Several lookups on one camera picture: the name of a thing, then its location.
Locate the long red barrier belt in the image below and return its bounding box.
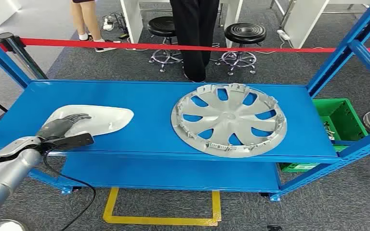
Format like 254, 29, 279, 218
20, 38, 370, 54

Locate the white curved plastic part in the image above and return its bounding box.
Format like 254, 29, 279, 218
44, 104, 134, 138

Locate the blue steel shelf rack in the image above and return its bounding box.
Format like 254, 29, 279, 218
0, 0, 370, 203

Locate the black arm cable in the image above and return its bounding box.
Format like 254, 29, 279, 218
43, 150, 97, 231

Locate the yellow floor tape outline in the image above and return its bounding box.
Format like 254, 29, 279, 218
103, 187, 222, 227

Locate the white desk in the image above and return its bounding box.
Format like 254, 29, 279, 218
120, 0, 244, 44
269, 0, 370, 49

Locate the grey plastic wheel hubcap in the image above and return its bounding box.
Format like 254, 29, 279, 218
171, 83, 288, 158

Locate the person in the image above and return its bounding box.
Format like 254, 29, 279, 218
70, 0, 122, 53
170, 0, 220, 84

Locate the black round stool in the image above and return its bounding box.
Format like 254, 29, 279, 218
147, 16, 184, 73
215, 23, 267, 76

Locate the green plastic crate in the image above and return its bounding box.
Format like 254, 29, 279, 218
279, 145, 348, 173
312, 98, 369, 151

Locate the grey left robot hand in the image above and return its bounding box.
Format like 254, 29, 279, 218
35, 113, 93, 141

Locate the white plug adapter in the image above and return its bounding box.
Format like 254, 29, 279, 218
103, 15, 116, 32

